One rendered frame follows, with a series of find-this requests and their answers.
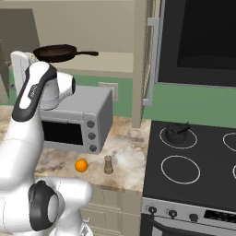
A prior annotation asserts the brown pepper shaker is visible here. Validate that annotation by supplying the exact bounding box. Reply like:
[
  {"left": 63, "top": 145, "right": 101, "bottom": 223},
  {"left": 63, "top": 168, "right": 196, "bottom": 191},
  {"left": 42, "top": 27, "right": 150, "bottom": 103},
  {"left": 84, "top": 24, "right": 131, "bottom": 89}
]
[{"left": 103, "top": 155, "right": 114, "bottom": 175}]

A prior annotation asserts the beige wall cabinet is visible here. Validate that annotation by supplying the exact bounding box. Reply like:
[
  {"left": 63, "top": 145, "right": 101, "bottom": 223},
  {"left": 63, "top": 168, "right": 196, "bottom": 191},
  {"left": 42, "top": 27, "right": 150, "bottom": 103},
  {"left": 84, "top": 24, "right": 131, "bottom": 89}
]
[{"left": 0, "top": 0, "right": 149, "bottom": 129}]

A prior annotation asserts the dark brown frying pan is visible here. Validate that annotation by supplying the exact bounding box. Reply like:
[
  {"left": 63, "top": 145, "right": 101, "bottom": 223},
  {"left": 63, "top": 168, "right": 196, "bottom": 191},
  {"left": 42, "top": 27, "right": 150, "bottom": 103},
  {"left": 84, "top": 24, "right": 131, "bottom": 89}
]
[{"left": 32, "top": 43, "right": 100, "bottom": 64}]

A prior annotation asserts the beige cabinet door with handle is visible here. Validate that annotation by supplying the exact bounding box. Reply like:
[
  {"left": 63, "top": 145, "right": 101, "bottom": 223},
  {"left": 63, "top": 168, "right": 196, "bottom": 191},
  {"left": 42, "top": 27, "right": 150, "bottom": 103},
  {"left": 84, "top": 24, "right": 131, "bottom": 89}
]
[{"left": 142, "top": 0, "right": 167, "bottom": 107}]

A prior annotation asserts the black oven door handle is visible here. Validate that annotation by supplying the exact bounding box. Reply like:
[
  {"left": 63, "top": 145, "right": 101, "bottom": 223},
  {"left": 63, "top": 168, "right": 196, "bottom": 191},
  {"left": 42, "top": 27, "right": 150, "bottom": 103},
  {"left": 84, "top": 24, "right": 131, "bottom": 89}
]
[{"left": 148, "top": 216, "right": 236, "bottom": 236}]

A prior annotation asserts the silver cabinet door handle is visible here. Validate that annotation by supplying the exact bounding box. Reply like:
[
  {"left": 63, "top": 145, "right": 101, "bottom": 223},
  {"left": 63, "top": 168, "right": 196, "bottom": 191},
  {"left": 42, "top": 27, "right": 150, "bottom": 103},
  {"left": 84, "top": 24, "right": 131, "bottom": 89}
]
[{"left": 143, "top": 17, "right": 161, "bottom": 107}]

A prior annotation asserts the white wall socket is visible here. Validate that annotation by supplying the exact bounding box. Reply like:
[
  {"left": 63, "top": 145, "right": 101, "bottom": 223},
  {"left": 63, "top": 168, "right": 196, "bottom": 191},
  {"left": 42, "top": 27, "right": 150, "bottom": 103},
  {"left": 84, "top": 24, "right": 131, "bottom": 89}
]
[{"left": 98, "top": 81, "right": 120, "bottom": 102}]

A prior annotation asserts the orange fruit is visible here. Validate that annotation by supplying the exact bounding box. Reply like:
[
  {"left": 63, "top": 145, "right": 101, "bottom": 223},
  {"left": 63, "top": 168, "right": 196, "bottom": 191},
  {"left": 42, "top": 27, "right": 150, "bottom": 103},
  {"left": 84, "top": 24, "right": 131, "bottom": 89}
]
[{"left": 74, "top": 158, "right": 89, "bottom": 173}]

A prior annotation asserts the beige base cabinet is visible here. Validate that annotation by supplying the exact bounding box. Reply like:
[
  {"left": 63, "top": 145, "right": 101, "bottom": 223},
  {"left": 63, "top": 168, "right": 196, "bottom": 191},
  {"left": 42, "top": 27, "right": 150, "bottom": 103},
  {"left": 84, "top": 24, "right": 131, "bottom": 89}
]
[{"left": 78, "top": 183, "right": 144, "bottom": 236}]

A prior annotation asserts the grey toaster oven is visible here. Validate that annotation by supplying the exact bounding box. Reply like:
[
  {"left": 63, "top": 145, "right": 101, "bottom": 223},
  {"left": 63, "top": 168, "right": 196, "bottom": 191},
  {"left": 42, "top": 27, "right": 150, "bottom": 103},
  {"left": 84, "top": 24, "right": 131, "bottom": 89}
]
[{"left": 39, "top": 85, "right": 114, "bottom": 155}]

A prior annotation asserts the black stove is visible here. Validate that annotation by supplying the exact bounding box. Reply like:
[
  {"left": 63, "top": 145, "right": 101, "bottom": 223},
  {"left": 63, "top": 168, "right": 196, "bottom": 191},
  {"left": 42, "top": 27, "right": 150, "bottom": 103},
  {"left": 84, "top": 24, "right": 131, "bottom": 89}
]
[{"left": 140, "top": 120, "right": 236, "bottom": 236}]

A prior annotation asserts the black microwave oven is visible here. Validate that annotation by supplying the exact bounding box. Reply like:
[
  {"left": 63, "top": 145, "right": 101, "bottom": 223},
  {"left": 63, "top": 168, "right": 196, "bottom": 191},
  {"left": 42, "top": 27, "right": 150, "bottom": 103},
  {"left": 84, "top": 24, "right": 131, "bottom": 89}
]
[{"left": 156, "top": 0, "right": 236, "bottom": 90}]

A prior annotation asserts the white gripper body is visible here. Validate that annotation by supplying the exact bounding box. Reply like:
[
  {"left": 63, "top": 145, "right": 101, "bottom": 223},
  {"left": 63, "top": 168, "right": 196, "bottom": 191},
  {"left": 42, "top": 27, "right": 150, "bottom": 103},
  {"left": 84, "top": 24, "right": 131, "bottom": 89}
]
[{"left": 10, "top": 50, "right": 37, "bottom": 94}]

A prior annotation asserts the black stove knob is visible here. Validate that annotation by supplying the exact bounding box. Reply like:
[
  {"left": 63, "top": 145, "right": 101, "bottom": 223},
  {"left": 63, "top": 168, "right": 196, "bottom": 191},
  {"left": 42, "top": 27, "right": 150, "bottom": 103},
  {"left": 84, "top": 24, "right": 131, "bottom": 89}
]
[
  {"left": 188, "top": 212, "right": 199, "bottom": 223},
  {"left": 168, "top": 208, "right": 179, "bottom": 219},
  {"left": 147, "top": 205, "right": 158, "bottom": 216}
]

